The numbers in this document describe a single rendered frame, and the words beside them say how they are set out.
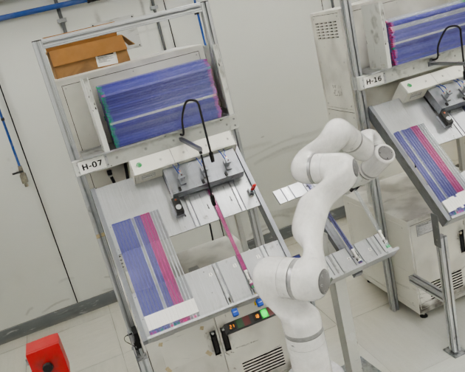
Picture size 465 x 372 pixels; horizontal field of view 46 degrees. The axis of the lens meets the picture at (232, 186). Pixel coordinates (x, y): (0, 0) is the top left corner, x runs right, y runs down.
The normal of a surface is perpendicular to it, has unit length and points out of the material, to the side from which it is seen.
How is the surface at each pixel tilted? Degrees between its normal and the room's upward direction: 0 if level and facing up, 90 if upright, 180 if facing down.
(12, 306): 90
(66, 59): 80
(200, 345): 90
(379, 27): 90
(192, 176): 48
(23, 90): 90
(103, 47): 75
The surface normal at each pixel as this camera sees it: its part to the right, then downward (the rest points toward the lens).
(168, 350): 0.33, 0.21
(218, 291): 0.09, -0.47
